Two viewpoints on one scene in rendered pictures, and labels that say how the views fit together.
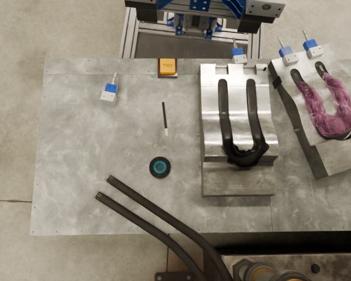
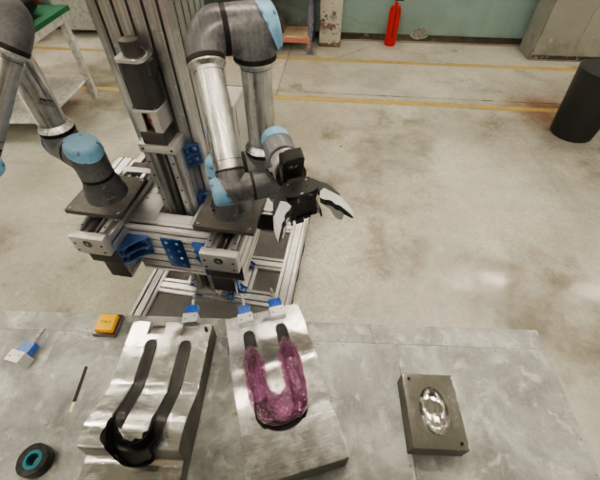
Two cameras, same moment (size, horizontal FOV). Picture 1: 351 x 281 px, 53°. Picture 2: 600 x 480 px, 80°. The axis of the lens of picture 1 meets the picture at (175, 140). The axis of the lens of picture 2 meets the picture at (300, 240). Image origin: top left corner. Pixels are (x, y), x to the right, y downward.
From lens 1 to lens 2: 0.75 m
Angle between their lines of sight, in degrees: 27
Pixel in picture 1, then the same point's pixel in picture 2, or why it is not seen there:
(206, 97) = (125, 361)
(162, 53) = (177, 313)
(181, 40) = (202, 300)
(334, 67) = (298, 331)
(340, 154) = (271, 453)
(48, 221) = not seen: outside the picture
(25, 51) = (50, 307)
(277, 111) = (223, 385)
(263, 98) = (194, 366)
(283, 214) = not seen: outside the picture
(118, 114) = (26, 379)
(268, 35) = (310, 300)
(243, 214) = not seen: outside the picture
